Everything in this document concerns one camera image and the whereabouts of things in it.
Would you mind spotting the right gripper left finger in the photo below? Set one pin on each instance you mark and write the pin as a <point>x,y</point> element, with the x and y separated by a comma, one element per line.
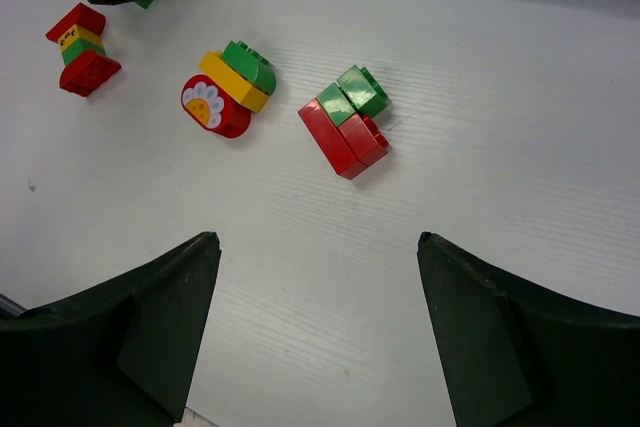
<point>121,353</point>

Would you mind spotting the red green lego stack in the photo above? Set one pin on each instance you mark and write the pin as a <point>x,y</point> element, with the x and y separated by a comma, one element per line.
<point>341,121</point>

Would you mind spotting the flower lego stack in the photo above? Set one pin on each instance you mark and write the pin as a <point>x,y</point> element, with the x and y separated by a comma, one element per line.
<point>234,84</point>

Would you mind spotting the red yellow green lego figure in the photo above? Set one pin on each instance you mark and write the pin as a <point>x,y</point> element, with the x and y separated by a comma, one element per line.
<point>87,66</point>

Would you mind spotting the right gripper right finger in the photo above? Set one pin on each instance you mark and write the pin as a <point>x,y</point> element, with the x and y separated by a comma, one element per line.
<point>515,353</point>

